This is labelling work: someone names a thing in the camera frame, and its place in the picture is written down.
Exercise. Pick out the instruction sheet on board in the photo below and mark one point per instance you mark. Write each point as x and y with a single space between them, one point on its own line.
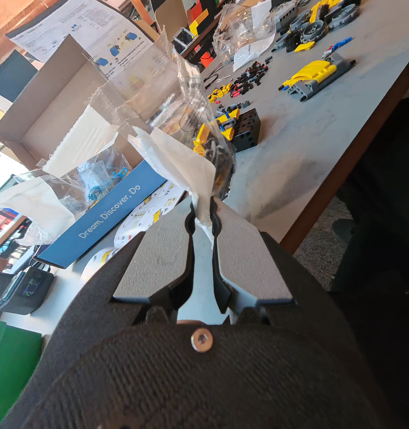
90 26

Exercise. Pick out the clear bag of yellow blue parts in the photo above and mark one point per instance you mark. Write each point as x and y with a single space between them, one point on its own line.
177 161

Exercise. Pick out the pile of black red pins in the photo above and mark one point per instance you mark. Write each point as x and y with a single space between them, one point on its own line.
248 78

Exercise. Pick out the orange traffic cone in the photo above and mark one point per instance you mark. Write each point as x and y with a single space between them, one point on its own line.
208 61

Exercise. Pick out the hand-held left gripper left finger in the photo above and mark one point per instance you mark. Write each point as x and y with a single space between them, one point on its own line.
147 268

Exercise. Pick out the person's black trousers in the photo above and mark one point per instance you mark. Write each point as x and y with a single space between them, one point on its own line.
385 218

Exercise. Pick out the instruction booklet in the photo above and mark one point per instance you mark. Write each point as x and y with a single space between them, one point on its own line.
147 214

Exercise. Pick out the empty clear plastic bag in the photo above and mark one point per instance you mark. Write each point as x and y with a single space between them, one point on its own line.
238 20

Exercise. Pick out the pile of wheels and beams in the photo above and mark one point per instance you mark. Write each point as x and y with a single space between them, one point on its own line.
311 26

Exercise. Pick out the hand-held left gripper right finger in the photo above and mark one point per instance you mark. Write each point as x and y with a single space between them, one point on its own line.
254 268

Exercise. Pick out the blue pin connector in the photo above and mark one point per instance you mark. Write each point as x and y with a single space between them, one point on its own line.
344 41

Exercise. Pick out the black battery box yellow assembly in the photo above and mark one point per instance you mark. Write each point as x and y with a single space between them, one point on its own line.
246 130

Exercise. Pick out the small black device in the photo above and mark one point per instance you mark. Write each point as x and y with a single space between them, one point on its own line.
26 288

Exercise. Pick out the yellow bent connector piece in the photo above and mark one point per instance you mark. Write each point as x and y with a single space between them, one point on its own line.
226 88
214 97

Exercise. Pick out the clear bag of cyan parts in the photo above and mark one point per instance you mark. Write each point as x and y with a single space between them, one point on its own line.
30 201

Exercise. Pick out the grey desk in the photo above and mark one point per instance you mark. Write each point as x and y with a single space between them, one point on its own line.
308 134

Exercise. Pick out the yellow grey brick assembly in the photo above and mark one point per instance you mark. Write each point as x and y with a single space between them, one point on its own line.
311 73

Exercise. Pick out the grey motor block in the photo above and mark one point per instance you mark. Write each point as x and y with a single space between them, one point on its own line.
286 16

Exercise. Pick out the yellow curved panel piece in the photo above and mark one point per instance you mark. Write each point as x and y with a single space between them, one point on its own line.
305 46

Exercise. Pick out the blue cardboard kit box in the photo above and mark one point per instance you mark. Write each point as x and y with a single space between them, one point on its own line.
57 110

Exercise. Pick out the green plastic bin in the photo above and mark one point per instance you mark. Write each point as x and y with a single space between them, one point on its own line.
10 362

